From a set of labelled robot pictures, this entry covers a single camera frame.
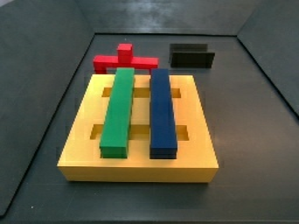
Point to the black L-shaped fixture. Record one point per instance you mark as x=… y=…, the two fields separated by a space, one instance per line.
x=191 y=56

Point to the yellow slotted board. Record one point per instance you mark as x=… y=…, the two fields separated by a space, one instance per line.
x=195 y=164

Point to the blue long bar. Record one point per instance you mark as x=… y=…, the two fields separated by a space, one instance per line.
x=163 y=145

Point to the green long bar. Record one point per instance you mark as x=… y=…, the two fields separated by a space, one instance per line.
x=113 y=140

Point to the red E-shaped block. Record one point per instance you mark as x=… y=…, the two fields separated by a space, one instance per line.
x=123 y=59

